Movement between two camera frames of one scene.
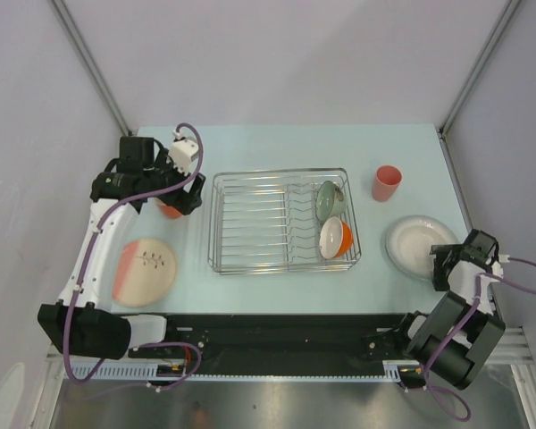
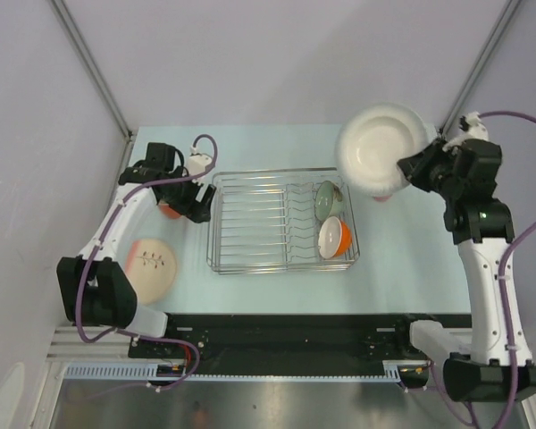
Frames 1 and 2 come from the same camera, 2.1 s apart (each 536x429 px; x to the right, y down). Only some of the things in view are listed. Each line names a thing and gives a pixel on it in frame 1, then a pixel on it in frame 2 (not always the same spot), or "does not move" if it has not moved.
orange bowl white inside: (336, 238) does not move
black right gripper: (442, 251) -> (412, 166)
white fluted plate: (409, 241) -> (372, 140)
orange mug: (170, 212) does not move
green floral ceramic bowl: (330, 200) does not move
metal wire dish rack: (263, 222) does not move
